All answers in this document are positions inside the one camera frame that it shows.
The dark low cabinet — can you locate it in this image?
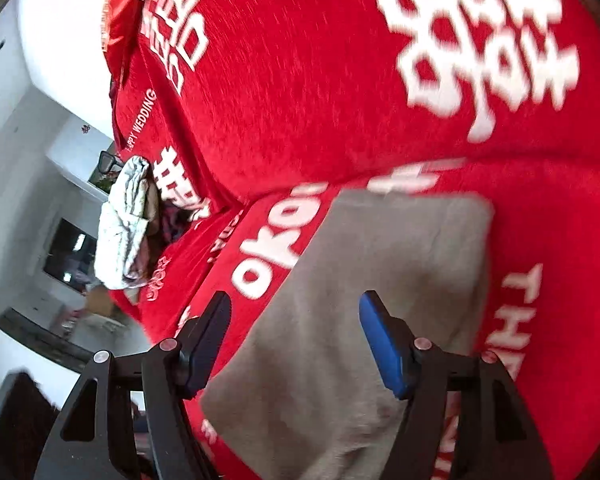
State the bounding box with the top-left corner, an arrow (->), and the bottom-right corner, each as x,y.
0,308 -> 112,374

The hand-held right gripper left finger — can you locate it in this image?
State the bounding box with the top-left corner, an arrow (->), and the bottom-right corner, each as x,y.
34,291 -> 232,480

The red printed blanket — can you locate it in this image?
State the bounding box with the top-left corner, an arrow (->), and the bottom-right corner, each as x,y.
100,0 -> 600,480

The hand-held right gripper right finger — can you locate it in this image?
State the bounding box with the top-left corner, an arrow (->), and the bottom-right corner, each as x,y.
358,290 -> 555,480

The dark wall screen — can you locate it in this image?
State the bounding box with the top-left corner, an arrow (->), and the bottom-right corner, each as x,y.
43,217 -> 99,287

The black chair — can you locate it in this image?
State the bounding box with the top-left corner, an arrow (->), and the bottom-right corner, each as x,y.
98,150 -> 123,177

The grey small garment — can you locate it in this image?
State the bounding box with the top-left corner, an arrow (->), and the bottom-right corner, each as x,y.
200,189 -> 496,480

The pile of light clothes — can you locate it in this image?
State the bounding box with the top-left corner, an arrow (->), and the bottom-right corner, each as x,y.
94,156 -> 167,290

